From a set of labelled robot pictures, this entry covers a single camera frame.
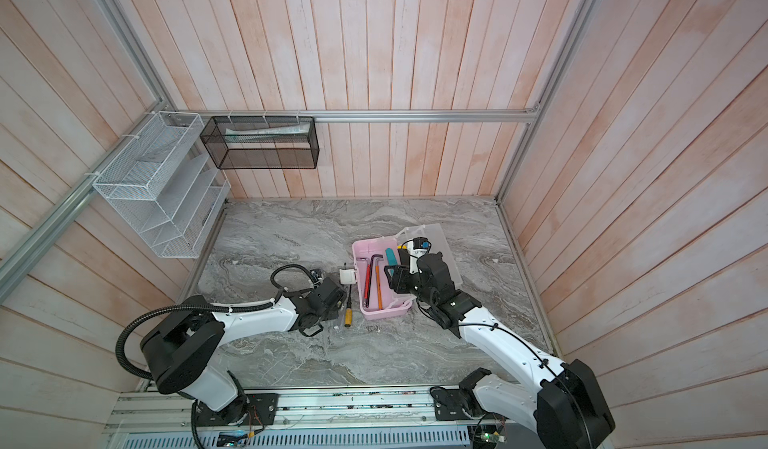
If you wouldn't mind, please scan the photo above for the pink tool box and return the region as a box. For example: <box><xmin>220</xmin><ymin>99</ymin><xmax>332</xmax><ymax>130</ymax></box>
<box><xmin>352</xmin><ymin>224</ymin><xmax>462</xmax><ymax>321</ymax></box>

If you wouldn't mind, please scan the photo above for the black corrugated cable conduit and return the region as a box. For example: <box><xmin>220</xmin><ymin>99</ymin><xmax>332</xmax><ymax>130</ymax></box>
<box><xmin>115</xmin><ymin>262</ymin><xmax>316</xmax><ymax>381</ymax></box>

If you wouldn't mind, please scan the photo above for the teal utility knife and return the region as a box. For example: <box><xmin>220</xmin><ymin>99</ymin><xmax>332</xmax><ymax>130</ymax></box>
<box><xmin>385</xmin><ymin>248</ymin><xmax>398</xmax><ymax>266</ymax></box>

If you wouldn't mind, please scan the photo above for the white wire mesh shelf rack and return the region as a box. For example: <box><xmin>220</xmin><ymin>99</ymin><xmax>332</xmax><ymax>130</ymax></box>
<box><xmin>94</xmin><ymin>112</ymin><xmax>230</xmax><ymax>259</ymax></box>

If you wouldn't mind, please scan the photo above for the black mesh wall basket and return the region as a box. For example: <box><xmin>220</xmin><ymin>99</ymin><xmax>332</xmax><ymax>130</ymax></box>
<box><xmin>200</xmin><ymin>115</ymin><xmax>320</xmax><ymax>170</ymax></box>

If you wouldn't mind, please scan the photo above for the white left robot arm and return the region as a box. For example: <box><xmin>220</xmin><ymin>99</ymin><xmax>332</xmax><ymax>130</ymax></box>
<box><xmin>140</xmin><ymin>278</ymin><xmax>346</xmax><ymax>412</ymax></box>

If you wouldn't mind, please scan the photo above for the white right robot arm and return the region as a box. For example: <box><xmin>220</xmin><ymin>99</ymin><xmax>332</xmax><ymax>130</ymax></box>
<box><xmin>384</xmin><ymin>249</ymin><xmax>616</xmax><ymax>448</ymax></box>

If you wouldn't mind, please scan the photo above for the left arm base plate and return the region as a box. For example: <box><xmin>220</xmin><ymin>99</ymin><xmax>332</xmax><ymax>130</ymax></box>
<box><xmin>193</xmin><ymin>393</ymin><xmax>279</xmax><ymax>428</ymax></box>

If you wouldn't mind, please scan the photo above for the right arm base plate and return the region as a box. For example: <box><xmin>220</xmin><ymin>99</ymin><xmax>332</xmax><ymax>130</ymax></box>
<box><xmin>428</xmin><ymin>386</ymin><xmax>505</xmax><ymax>421</ymax></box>

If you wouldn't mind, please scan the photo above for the steel hex key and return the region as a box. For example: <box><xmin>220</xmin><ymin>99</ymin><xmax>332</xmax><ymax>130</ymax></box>
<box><xmin>368</xmin><ymin>254</ymin><xmax>383</xmax><ymax>287</ymax></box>

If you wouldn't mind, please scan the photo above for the aluminium mounting rail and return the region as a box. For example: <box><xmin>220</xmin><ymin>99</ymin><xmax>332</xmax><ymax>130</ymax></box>
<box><xmin>104</xmin><ymin>385</ymin><xmax>477</xmax><ymax>434</ymax></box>

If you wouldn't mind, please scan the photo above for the orange handled screwdriver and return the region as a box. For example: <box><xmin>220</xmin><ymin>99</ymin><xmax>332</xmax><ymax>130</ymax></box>
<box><xmin>344</xmin><ymin>285</ymin><xmax>353</xmax><ymax>328</ymax></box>

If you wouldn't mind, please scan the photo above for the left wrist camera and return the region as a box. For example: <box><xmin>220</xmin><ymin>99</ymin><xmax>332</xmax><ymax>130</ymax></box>
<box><xmin>310</xmin><ymin>272</ymin><xmax>324</xmax><ymax>287</ymax></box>

